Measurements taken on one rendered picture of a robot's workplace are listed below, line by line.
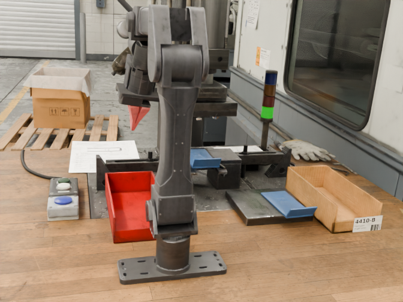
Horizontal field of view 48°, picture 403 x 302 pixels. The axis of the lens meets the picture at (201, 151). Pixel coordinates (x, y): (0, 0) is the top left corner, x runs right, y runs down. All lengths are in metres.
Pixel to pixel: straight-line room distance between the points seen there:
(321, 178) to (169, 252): 0.61
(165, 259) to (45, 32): 9.67
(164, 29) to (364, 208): 0.68
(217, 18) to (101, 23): 9.24
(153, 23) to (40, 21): 9.64
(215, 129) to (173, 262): 3.63
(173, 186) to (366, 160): 0.94
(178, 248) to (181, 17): 0.40
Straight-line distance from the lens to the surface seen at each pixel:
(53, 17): 10.33
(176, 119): 0.76
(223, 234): 1.01
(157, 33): 0.74
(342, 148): 1.74
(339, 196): 1.26
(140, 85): 1.01
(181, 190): 0.80
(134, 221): 1.04
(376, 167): 1.56
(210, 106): 1.15
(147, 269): 0.86
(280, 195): 1.18
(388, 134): 1.55
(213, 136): 4.45
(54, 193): 1.13
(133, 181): 1.17
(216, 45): 1.14
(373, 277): 0.96
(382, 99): 1.58
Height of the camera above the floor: 1.38
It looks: 18 degrees down
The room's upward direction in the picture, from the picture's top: 4 degrees clockwise
